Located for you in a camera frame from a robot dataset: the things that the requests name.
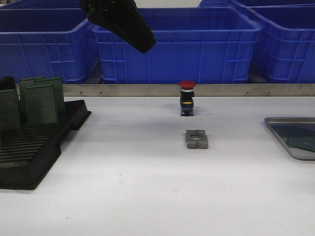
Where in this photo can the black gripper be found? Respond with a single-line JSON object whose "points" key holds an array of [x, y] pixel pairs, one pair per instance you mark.
{"points": [[123, 18]]}

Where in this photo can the green perforated circuit board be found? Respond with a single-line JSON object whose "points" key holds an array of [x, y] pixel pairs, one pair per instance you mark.
{"points": [[283, 131], [41, 108], [301, 138]]}

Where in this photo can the rear right green circuit board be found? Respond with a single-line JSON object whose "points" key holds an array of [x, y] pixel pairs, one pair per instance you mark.
{"points": [[57, 84]]}

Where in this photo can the rear left green circuit board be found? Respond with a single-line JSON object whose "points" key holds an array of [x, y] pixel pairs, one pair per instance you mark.
{"points": [[23, 84]]}

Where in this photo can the black slotted board rack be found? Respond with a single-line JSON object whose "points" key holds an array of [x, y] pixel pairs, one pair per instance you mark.
{"points": [[27, 155]]}

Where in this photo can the silver metal tray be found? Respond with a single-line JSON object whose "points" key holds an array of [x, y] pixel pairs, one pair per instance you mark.
{"points": [[297, 153]]}

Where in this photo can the left blue plastic crate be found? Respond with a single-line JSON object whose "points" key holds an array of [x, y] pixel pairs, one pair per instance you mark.
{"points": [[47, 43]]}

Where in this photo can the blue plastic crate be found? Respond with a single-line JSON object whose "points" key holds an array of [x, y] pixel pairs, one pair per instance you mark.
{"points": [[204, 45], [47, 43], [285, 49]]}

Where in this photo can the centre blue plastic crate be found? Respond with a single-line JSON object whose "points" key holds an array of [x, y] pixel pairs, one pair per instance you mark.
{"points": [[204, 45]]}

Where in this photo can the rear right blue crate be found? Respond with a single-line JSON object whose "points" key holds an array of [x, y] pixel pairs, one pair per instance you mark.
{"points": [[254, 3]]}

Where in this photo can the red emergency stop button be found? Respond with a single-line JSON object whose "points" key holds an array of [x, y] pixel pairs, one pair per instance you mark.
{"points": [[186, 99]]}

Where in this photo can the rear left blue crate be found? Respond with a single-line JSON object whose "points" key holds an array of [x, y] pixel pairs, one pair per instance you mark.
{"points": [[43, 4]]}

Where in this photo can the grey square mounting block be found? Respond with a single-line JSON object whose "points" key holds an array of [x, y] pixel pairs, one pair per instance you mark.
{"points": [[196, 139]]}

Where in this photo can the right blue plastic crate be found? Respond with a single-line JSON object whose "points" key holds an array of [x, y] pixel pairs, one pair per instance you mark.
{"points": [[285, 49]]}

